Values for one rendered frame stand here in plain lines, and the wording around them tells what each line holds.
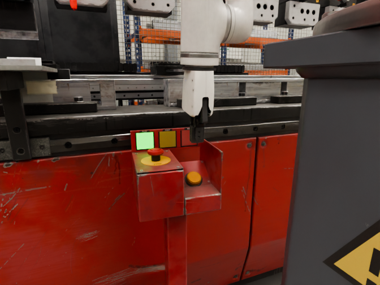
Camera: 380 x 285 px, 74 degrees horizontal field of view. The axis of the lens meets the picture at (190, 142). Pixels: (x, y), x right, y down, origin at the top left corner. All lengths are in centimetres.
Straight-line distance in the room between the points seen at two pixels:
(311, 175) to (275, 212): 95
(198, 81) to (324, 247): 42
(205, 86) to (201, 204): 28
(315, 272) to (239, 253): 93
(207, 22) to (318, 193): 43
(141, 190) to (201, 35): 34
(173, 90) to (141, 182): 43
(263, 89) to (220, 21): 56
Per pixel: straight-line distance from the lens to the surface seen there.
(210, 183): 67
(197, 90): 53
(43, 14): 142
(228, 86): 99
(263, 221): 110
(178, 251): 74
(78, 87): 85
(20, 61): 81
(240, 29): 58
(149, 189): 57
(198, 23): 54
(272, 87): 110
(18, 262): 92
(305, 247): 20
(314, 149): 17
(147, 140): 69
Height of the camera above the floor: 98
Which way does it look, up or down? 15 degrees down
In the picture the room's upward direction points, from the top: straight up
